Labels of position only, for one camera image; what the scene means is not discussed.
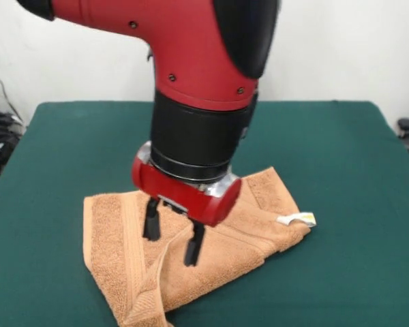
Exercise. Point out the orange terry towel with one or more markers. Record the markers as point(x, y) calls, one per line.
point(225, 259)

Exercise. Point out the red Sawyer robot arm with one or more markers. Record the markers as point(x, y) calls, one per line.
point(191, 51)

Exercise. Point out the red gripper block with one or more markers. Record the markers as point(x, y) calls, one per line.
point(177, 197)

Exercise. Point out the dark green table cloth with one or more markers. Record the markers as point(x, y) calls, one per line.
point(327, 153)

